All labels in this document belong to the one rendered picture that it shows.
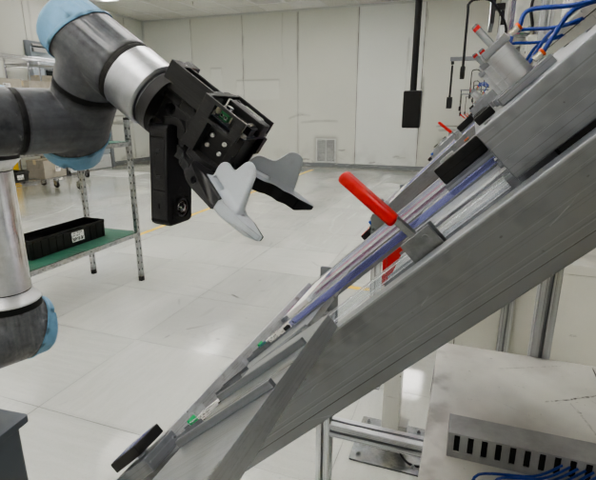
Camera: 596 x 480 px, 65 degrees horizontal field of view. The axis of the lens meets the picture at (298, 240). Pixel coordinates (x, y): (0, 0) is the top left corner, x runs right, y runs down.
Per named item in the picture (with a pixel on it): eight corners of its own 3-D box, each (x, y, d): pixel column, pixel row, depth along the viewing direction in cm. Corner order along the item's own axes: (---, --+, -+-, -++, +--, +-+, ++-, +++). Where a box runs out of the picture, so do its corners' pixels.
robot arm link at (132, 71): (93, 105, 50) (143, 105, 57) (124, 130, 49) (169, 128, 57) (120, 41, 47) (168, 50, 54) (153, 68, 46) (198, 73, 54)
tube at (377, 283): (193, 430, 61) (188, 423, 61) (199, 423, 62) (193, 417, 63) (533, 172, 40) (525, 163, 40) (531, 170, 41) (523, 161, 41)
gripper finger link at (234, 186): (262, 192, 39) (226, 134, 45) (228, 244, 41) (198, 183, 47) (289, 200, 41) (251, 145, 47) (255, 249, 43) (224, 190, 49)
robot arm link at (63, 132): (-3, 138, 57) (6, 58, 51) (87, 134, 66) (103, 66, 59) (25, 181, 55) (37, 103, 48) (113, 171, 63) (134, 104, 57)
